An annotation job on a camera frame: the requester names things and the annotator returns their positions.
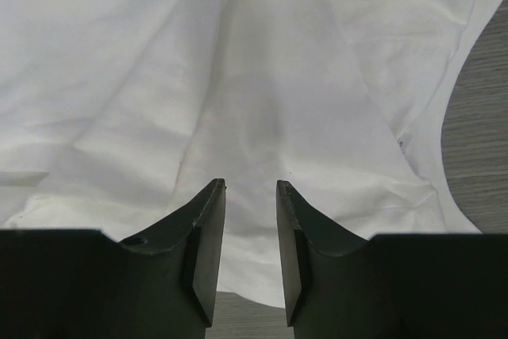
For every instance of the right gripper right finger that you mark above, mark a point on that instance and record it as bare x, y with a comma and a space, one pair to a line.
339, 285

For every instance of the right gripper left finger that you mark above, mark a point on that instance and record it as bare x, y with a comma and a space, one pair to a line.
77, 283

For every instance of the white t shirt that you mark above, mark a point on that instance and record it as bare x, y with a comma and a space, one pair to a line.
114, 113

